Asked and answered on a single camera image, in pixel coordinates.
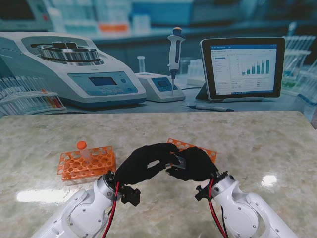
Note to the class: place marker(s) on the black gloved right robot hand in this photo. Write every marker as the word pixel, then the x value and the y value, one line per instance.
pixel 198 166

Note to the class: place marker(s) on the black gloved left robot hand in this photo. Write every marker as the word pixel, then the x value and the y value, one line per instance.
pixel 136 166

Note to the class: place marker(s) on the clear plastic test tube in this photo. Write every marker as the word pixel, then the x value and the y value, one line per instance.
pixel 180 162
pixel 86 155

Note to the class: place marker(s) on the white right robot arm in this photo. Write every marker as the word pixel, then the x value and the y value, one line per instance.
pixel 250 210

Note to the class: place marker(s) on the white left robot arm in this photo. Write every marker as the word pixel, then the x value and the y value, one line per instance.
pixel 79 213

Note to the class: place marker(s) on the empty orange test tube rack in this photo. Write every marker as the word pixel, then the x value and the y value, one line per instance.
pixel 99 163

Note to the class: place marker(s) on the printed laboratory backdrop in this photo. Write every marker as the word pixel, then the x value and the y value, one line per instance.
pixel 148 49

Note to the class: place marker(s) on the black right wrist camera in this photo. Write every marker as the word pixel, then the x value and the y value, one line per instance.
pixel 201 194

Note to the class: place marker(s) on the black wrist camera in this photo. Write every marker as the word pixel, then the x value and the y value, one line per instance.
pixel 201 194
pixel 131 196

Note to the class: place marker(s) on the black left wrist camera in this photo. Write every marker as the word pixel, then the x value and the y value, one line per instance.
pixel 131 196

